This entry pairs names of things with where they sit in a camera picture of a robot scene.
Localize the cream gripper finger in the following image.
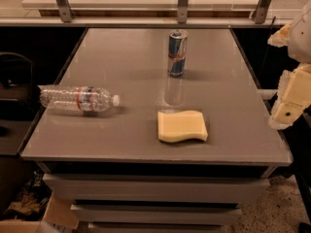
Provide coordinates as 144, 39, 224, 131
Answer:
268, 99, 305, 130
267, 22, 292, 48

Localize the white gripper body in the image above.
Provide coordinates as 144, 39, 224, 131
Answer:
279, 63, 311, 113

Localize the red bull can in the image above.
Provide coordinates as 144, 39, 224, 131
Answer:
167, 29, 188, 78

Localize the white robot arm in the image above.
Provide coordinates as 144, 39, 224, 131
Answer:
267, 1, 311, 130

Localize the clear plastic water bottle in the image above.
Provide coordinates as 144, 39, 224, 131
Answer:
39, 84, 121, 112

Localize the yellow sponge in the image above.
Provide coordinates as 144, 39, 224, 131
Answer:
157, 111, 208, 143

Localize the grey drawer cabinet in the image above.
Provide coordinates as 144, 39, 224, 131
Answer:
42, 160, 276, 233

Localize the cardboard box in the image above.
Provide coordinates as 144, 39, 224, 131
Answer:
0, 191, 81, 233

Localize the right metal bracket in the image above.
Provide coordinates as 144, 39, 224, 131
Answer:
252, 0, 272, 24

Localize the metal bracket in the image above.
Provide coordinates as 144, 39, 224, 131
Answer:
55, 0, 73, 22
177, 0, 189, 23
252, 0, 272, 24

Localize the middle metal bracket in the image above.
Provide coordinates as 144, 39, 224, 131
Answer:
177, 0, 189, 23

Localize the left metal bracket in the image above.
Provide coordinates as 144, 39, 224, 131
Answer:
55, 0, 73, 22

